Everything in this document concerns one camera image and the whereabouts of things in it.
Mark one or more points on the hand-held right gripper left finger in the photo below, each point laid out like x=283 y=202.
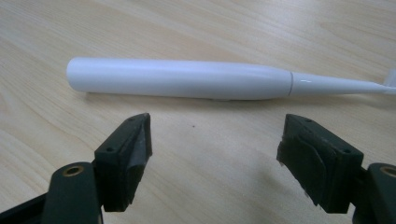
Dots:
x=124 y=161

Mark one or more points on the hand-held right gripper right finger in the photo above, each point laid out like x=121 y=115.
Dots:
x=323 y=168

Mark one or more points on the white electric toothbrush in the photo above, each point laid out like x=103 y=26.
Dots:
x=186 y=77

